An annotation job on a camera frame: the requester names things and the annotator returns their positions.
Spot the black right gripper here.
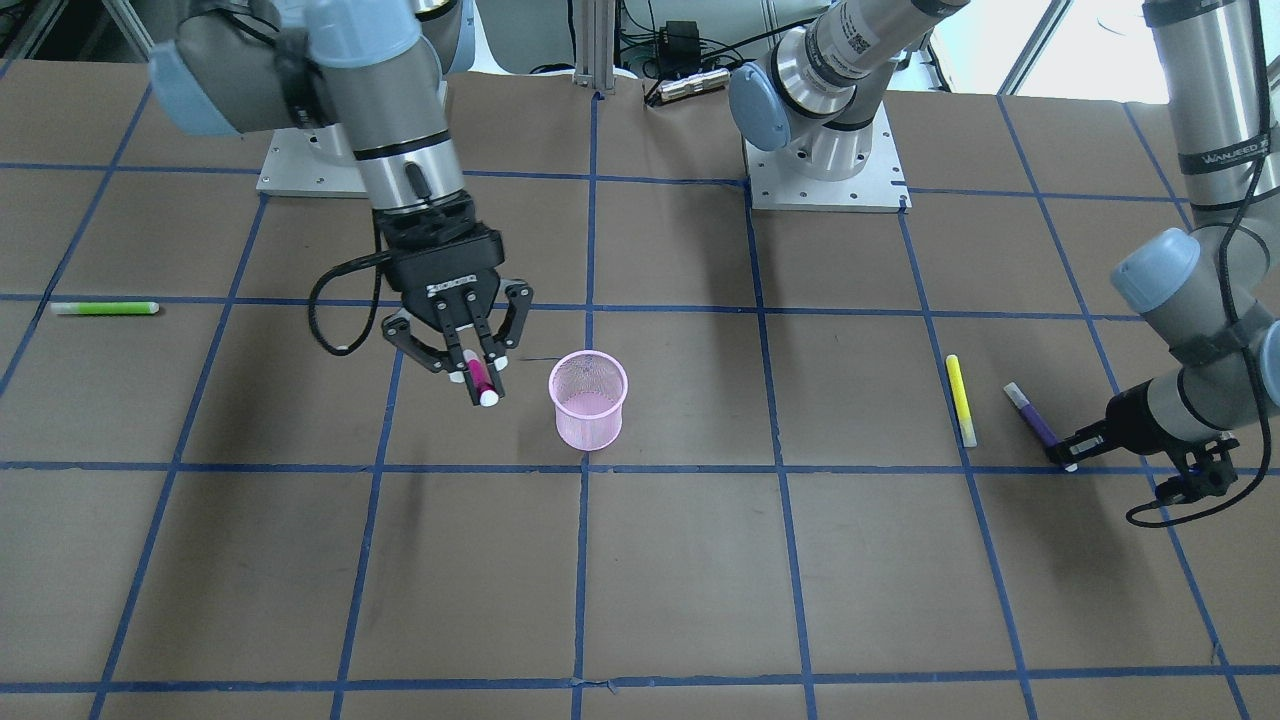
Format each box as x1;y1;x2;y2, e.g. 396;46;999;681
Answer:
372;192;534;406

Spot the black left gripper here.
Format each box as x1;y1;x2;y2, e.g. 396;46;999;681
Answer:
1046;386;1166;469

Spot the purple marker pen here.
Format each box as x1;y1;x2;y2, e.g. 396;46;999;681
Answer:
1004;382;1078;471

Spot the pink marker pen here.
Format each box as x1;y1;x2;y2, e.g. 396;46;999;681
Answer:
463;348;500;407

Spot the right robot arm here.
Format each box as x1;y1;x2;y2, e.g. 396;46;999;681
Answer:
148;1;532;407

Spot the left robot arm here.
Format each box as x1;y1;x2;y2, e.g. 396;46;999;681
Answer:
722;1;1277;477

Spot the pink mesh cup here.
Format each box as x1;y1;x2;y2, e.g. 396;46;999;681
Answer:
548;350;628;452

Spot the yellow highlighter pen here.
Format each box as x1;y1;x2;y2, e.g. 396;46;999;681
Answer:
943;354;978;448

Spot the beige power strip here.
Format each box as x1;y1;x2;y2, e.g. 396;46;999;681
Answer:
644;68;731;108

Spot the black power adapter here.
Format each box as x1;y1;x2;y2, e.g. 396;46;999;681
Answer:
655;20;701;79

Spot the green highlighter pen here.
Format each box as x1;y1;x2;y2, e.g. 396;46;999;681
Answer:
46;301;161;316

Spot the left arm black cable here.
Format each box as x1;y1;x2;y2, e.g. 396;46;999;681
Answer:
1125;0;1280;529

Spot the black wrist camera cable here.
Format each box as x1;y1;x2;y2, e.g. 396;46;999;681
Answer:
307;250;401;357

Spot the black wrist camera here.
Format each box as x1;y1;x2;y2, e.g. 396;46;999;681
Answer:
1179;432;1240;503

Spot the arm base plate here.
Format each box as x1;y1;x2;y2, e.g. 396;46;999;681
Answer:
256;124;367;199
742;106;913;213

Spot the aluminium frame post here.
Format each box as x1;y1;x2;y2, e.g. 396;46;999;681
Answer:
570;0;620;97

